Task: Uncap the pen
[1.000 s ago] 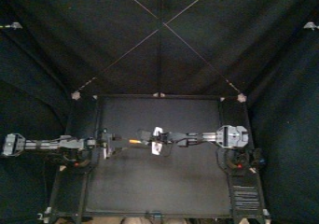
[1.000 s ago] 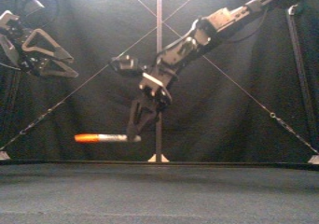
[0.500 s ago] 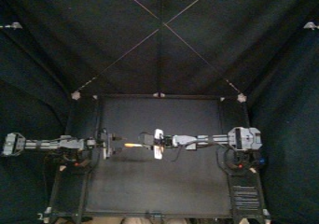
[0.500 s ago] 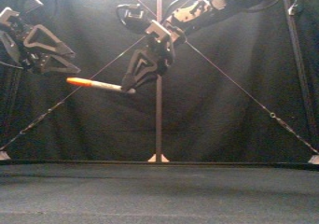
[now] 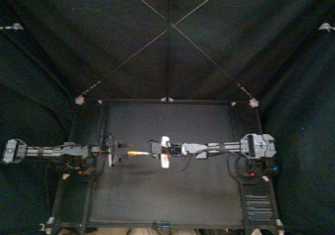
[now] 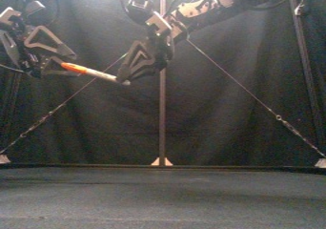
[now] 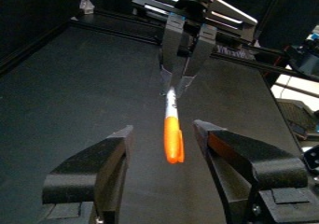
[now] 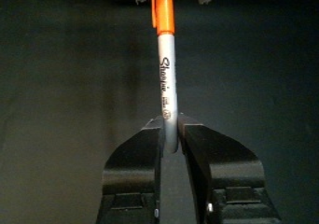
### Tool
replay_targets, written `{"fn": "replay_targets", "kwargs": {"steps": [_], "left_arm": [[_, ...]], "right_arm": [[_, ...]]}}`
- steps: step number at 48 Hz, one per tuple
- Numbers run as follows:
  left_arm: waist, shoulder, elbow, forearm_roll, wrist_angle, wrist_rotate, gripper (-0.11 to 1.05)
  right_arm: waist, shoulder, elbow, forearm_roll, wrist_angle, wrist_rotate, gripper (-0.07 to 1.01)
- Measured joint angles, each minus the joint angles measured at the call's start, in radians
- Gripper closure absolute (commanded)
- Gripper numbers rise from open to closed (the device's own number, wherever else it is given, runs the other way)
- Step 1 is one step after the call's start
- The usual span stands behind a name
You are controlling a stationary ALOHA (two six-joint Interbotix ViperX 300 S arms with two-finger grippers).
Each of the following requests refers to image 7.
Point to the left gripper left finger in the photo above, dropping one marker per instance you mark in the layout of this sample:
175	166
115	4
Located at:
87	165

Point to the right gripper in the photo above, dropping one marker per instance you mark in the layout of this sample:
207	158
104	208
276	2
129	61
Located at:
226	11

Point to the grey marker pen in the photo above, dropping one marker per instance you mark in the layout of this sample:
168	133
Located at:
172	137

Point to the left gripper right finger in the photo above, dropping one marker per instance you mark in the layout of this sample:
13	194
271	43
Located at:
258	162

